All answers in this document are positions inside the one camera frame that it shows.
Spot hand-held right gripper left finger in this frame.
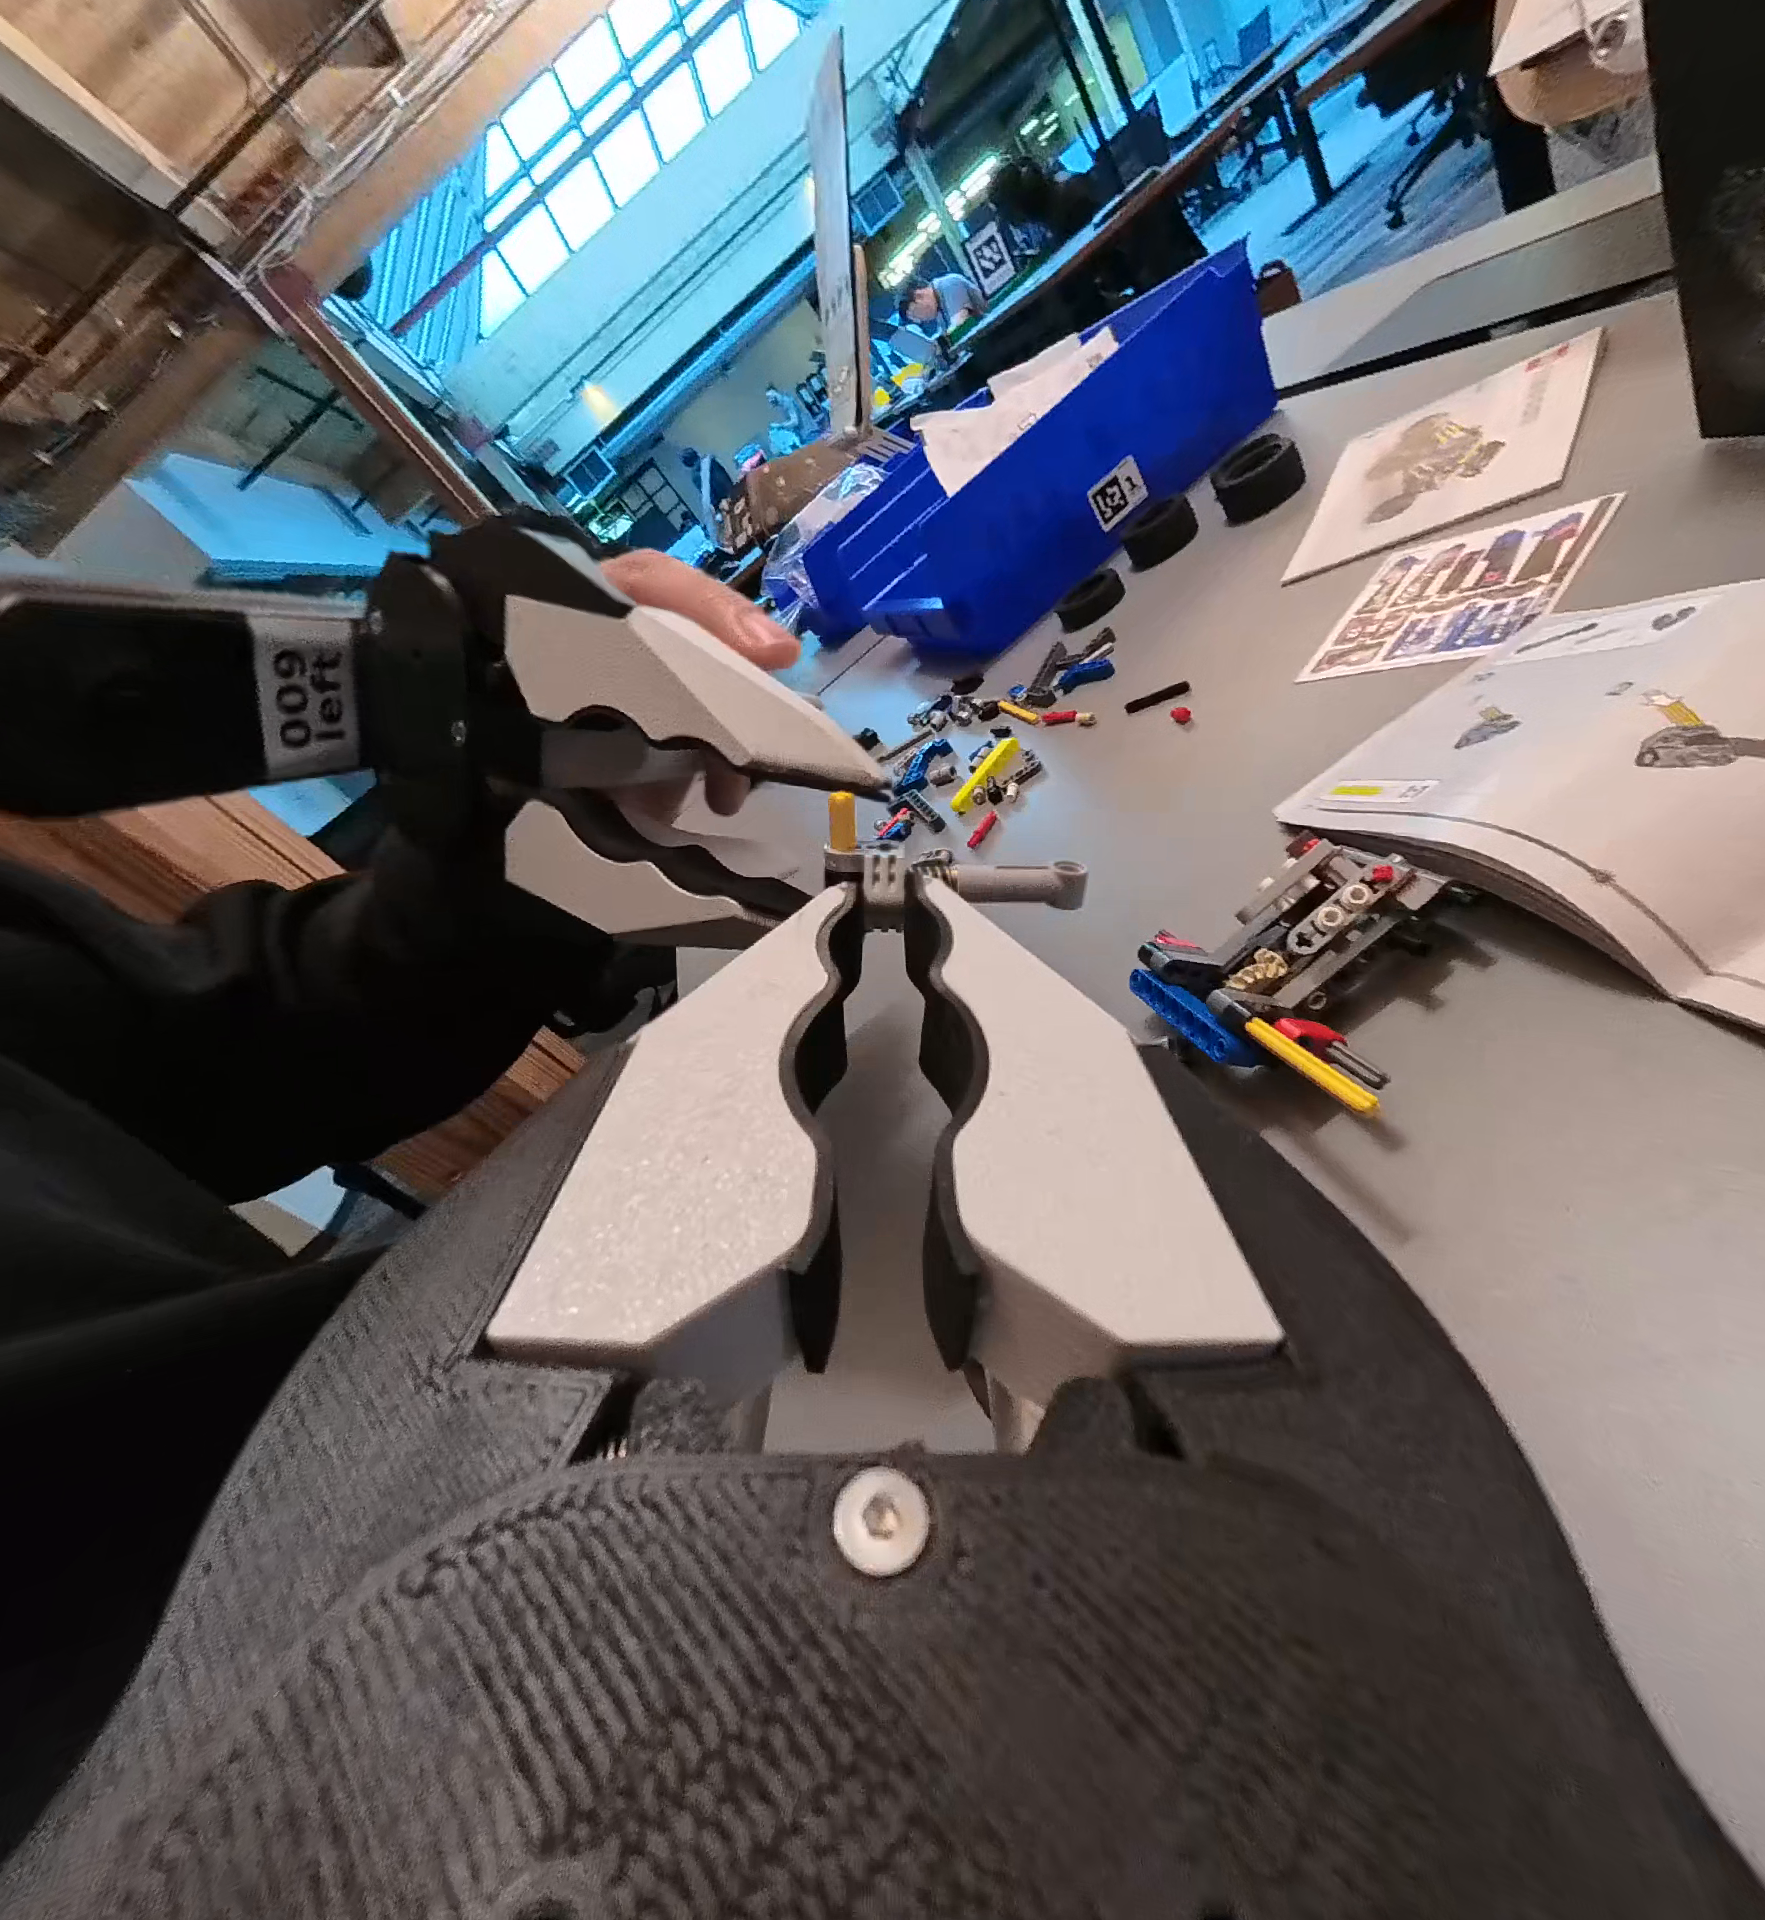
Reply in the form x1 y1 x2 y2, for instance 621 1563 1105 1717
480 884 857 1448

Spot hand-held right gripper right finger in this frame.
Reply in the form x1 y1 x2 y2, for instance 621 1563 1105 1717
901 884 1289 1454

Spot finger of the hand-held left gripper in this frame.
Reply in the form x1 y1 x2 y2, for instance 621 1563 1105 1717
501 795 816 952
501 597 895 799

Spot toy car chassis assembly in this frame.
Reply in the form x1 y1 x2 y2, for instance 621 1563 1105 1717
1129 838 1484 1119

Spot grey toy shock absorber assembly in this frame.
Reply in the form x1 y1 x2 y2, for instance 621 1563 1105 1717
820 790 1095 941

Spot person's left forearm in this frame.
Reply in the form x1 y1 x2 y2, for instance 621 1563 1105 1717
146 840 681 1203

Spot toy set box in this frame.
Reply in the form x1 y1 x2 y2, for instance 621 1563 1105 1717
1640 0 1765 442

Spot person's left hand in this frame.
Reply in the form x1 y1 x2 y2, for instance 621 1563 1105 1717
603 543 810 678

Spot plain blue bin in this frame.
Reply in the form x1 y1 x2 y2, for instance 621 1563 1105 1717
800 427 961 640

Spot clear plastic bag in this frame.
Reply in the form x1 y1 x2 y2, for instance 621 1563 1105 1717
755 458 891 616

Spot pile of loose toy bricks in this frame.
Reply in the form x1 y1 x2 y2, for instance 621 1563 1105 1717
853 627 1200 854

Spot blue bin with square tag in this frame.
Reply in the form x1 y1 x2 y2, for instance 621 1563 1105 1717
859 239 1281 661

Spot white paper sheet in bin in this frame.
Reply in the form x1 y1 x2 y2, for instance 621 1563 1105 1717
914 328 1124 495

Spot tilted grey sign board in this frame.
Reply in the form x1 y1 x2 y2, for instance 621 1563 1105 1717
803 27 876 438

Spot open instruction booklet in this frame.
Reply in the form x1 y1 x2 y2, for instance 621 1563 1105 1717
1274 570 1765 1070

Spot sticker sheet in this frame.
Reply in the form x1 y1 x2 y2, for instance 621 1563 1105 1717
1294 493 1628 684

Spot car picture leaflet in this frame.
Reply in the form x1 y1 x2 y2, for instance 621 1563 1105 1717
1279 321 1610 588

